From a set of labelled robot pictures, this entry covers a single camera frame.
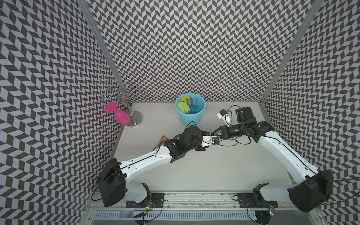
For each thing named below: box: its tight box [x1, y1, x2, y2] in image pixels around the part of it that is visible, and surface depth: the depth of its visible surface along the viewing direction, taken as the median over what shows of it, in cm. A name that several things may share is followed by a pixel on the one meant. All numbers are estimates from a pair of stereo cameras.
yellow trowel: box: [180, 97, 191, 105], surface depth 102 cm
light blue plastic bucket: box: [174, 92, 207, 126], surface depth 101 cm
